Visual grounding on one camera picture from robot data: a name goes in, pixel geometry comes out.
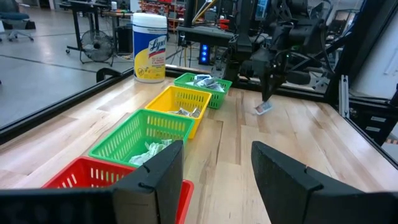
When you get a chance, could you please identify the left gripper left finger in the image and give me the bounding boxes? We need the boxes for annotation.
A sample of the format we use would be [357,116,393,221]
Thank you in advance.
[0,139,185,224]

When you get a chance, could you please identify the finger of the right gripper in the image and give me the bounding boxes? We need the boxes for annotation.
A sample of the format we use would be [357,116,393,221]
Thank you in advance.
[271,73,287,98]
[260,74,275,103]

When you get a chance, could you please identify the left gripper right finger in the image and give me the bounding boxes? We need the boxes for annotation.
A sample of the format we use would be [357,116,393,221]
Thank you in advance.
[251,141,398,224]

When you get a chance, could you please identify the black office chair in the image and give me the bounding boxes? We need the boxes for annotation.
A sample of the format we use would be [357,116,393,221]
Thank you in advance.
[285,70,313,86]

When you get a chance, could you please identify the green plastic basket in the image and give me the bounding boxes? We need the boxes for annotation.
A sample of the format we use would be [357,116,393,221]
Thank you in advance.
[88,108,196,169]
[173,72,233,110]

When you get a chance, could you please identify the red plastic basket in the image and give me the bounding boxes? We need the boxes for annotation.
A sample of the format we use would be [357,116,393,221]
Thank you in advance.
[42,156,195,224]

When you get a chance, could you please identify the black computer with blue lights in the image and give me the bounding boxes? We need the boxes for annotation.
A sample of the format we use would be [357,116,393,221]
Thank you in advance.
[198,43,211,66]

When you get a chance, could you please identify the yellow plastic basket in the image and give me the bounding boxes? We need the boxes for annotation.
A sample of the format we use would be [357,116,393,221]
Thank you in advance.
[145,85,213,140]

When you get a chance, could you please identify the Lysol wipes canister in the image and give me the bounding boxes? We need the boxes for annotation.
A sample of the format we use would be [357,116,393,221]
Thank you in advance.
[132,12,169,84]

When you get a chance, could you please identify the black standing desk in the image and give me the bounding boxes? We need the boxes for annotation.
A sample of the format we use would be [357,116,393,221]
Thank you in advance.
[58,0,108,54]

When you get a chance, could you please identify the grey chair base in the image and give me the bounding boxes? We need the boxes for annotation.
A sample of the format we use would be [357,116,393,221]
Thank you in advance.
[0,0,37,43]

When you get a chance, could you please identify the white post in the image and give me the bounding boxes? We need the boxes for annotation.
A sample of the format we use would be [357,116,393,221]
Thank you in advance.
[338,74,351,119]

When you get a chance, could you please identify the black slanted rig post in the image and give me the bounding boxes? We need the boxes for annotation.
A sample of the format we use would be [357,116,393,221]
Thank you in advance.
[325,0,398,103]

